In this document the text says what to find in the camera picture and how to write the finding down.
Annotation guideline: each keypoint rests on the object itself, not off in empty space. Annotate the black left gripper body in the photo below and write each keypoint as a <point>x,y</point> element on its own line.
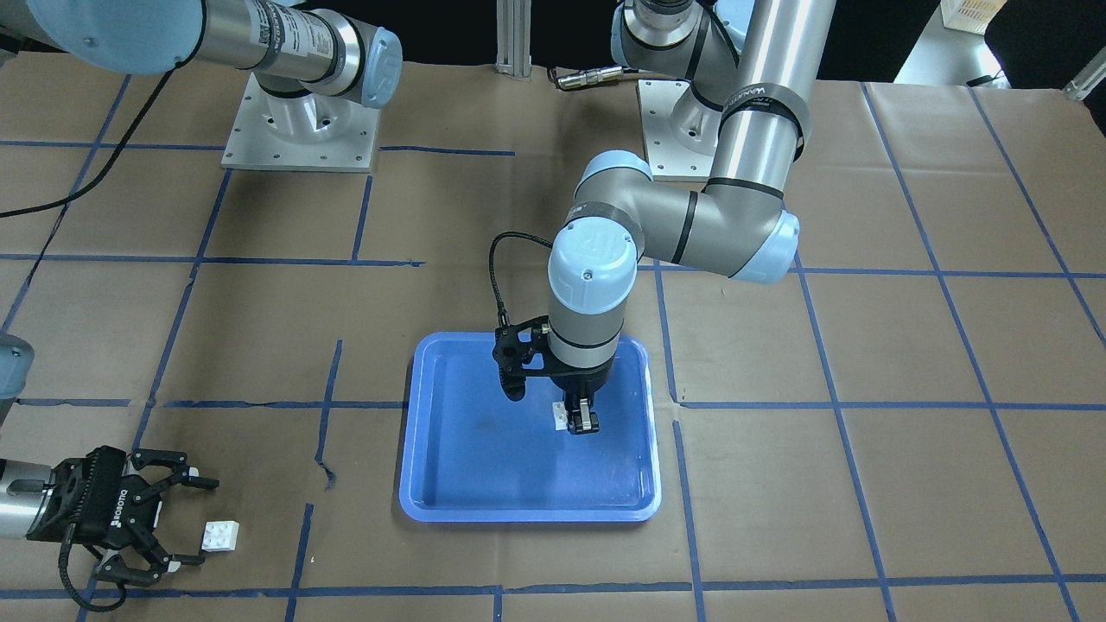
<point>580,379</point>

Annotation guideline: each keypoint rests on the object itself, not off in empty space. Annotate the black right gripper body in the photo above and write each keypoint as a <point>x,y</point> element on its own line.
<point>79,499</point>

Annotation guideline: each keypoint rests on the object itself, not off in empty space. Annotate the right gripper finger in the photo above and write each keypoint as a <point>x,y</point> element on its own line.
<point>180,473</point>
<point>114,569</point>

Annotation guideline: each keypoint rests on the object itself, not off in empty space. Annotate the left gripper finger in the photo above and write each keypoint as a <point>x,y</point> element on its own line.
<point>585,419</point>
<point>570,406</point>

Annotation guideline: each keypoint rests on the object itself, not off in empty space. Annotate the white block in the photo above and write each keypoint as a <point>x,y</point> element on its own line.
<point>220,536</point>
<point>561,417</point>

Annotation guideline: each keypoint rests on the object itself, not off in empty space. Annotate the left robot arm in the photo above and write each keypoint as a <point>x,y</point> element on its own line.
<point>737,225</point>

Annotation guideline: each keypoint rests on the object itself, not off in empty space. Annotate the blue plastic tray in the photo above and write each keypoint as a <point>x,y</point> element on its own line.
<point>473,456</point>

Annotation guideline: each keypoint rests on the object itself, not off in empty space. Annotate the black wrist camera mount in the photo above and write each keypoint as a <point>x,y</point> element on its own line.
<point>522,351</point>

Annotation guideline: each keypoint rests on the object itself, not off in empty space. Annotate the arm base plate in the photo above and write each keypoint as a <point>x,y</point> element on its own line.
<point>679,132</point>
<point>284,131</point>

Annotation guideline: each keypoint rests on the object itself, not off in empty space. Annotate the aluminium frame post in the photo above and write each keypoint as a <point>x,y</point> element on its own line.
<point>513,26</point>

